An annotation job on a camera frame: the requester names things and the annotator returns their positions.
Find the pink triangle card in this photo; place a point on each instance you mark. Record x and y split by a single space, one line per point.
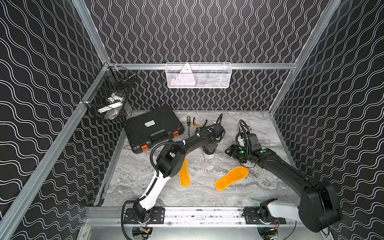
186 69

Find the black plastic tool case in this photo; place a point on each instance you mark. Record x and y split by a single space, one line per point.
146 130

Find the black canvas sneaker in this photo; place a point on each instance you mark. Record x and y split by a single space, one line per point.
208 154

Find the orange insole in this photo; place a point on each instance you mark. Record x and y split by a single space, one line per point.
233 176
184 176

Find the white wire wall basket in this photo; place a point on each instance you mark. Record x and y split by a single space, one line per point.
205 76

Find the white items in black basket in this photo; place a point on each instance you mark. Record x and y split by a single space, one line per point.
114 104

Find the yellow black screwdriver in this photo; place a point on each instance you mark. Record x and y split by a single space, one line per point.
189 125

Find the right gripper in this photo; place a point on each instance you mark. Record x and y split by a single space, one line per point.
232 151

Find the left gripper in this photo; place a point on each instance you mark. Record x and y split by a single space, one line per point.
210 142

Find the orange handled pliers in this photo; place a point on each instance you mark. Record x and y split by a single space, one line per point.
196 125

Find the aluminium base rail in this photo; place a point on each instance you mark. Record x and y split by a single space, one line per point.
210 216

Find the black wire wall basket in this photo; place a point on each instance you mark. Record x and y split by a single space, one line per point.
114 79

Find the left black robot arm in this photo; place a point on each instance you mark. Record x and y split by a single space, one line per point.
167 159

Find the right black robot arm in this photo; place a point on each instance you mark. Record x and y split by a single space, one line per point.
319 206

